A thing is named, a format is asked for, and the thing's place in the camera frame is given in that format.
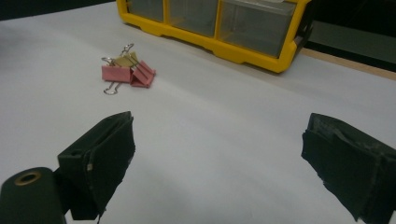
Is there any yellow binder clip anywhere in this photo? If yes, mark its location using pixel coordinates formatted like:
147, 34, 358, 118
113, 43, 140, 68

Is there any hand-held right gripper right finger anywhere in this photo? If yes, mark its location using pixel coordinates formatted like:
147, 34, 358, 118
301, 112, 396, 224

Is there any pink binder clip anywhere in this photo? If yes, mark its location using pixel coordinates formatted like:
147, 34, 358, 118
101, 56, 134, 96
130, 60, 157, 89

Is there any white table cover sheet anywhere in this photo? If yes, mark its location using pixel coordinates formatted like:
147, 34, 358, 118
0, 1, 396, 224

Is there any clear plastic organizer drawer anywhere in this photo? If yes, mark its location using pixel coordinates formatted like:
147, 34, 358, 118
218, 0, 297, 59

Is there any set of clear plastic drawers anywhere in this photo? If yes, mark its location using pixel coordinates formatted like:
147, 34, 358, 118
126, 0, 219, 38

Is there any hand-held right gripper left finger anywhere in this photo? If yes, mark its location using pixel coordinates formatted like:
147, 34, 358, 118
57, 110, 136, 221

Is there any yellow plastic organizer box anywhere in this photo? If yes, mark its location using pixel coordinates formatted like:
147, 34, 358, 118
116, 0, 315, 75

